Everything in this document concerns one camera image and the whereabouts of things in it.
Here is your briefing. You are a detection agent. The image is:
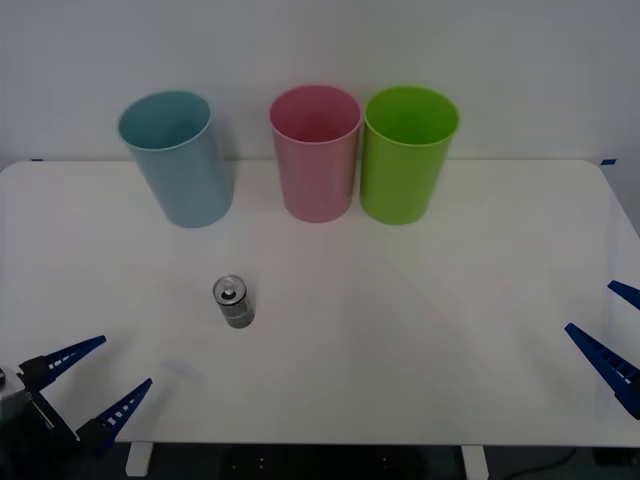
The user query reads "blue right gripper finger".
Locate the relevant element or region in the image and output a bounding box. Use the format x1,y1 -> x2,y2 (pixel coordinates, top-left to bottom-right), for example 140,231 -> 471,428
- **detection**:
607,280 -> 640,311
564,322 -> 640,420

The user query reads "green plastic bin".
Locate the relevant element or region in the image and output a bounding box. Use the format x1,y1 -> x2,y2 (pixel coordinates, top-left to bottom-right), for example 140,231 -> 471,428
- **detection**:
363,84 -> 460,226

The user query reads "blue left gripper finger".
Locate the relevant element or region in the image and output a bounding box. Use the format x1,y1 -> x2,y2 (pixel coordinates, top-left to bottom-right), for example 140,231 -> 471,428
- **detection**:
74,377 -> 154,457
18,334 -> 107,397

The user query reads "black and silver drink can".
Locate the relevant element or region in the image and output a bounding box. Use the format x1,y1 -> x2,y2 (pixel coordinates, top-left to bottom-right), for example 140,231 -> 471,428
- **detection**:
212,273 -> 257,330

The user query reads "black floor cable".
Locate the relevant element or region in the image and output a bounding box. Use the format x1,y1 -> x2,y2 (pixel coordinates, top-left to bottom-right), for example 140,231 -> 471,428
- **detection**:
492,446 -> 577,475

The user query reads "white table leg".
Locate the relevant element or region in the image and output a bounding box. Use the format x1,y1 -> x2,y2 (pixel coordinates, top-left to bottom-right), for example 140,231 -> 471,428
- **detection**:
124,442 -> 153,477
460,445 -> 489,480

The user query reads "pink plastic bin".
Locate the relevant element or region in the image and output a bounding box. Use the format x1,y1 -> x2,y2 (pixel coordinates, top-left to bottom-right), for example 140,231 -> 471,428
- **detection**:
269,83 -> 363,224

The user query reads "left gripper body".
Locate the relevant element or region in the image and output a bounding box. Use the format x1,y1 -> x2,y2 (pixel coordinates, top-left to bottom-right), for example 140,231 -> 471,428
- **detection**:
0,385 -> 97,480

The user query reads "pale blue plastic bin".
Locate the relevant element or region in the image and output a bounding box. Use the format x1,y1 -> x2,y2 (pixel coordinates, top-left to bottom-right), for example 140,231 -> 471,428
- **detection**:
117,89 -> 235,230

